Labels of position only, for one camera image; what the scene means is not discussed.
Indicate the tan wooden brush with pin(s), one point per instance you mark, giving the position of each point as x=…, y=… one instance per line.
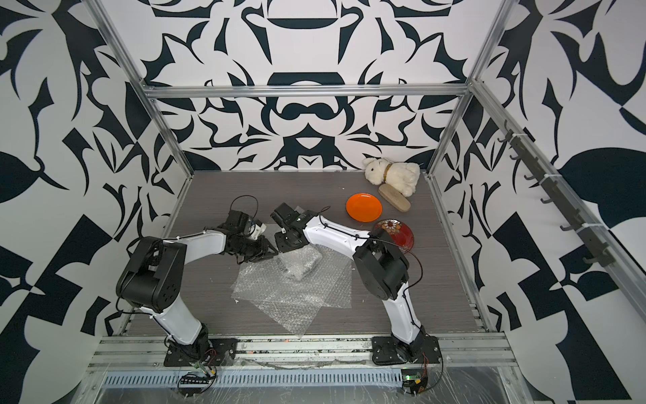
x=394, y=197

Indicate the aluminium frame rail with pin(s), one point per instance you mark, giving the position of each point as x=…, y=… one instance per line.
x=156, y=92

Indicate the right electronics board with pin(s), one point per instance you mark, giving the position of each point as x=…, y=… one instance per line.
x=414, y=381

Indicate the red floral dinner plate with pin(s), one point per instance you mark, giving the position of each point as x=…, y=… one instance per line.
x=401, y=234

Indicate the orange bubble plate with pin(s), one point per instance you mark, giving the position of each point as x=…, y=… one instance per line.
x=364, y=208

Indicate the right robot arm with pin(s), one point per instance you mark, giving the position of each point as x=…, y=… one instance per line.
x=382, y=266

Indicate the clear bubble wrap sheet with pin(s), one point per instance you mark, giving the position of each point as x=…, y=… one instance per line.
x=295, y=316
x=330, y=280

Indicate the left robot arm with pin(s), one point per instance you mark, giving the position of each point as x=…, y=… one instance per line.
x=152, y=279

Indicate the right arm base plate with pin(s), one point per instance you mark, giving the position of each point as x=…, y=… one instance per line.
x=391, y=351

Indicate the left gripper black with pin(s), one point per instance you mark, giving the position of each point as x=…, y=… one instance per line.
x=264, y=251

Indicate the electronics board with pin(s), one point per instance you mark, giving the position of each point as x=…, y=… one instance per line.
x=195, y=383
x=414, y=381

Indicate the left electronics board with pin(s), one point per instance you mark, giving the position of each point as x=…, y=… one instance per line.
x=195, y=383

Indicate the black wall hook rail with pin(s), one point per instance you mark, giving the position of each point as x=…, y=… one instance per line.
x=561, y=196

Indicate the white plush bunny toy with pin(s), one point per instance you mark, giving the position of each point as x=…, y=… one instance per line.
x=403, y=177

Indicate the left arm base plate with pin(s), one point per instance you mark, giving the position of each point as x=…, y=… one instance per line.
x=220, y=352

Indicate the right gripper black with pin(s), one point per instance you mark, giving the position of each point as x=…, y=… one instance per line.
x=281, y=245

